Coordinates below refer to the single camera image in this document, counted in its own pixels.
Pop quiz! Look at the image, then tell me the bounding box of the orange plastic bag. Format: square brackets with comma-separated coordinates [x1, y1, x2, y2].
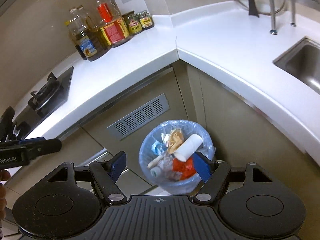
[172, 157, 196, 180]

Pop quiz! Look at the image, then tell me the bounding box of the beige plastic bag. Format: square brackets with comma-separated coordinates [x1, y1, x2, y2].
[167, 128, 184, 154]

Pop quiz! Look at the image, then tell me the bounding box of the silver foil sachet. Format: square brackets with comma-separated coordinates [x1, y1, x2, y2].
[161, 133, 170, 145]

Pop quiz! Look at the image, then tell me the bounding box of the crushed clear plastic bottle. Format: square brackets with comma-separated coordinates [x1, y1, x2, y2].
[150, 166, 165, 178]

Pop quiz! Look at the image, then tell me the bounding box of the blue glove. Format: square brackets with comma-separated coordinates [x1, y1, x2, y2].
[151, 140, 168, 156]

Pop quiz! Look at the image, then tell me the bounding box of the white trash bin with liner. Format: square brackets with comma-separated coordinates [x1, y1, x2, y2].
[139, 120, 216, 195]

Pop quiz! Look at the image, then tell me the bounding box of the person's left hand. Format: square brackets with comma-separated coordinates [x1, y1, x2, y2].
[0, 170, 11, 220]

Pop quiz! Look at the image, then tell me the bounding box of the grey cabinet vent grille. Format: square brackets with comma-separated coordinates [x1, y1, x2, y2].
[107, 93, 170, 140]

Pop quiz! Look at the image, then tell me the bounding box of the black gas stove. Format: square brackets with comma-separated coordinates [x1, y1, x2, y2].
[1, 67, 74, 142]

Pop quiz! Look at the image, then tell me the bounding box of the sunflower oil bottle blue label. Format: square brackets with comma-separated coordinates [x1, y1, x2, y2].
[69, 7, 110, 62]

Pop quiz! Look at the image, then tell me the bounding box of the dark soy sauce bottle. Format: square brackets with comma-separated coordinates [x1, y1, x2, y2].
[65, 21, 87, 60]

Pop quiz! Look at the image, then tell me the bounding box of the steel sink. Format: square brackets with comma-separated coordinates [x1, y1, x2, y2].
[273, 37, 320, 94]

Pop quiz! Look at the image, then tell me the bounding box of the steel dish rack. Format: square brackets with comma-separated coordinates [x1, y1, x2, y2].
[267, 0, 320, 36]

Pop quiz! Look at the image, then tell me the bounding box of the sauce jar yellow label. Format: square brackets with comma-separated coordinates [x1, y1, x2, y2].
[136, 10, 155, 30]

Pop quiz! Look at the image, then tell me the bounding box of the oil bottle red handle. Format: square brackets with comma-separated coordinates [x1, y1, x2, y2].
[95, 0, 131, 48]

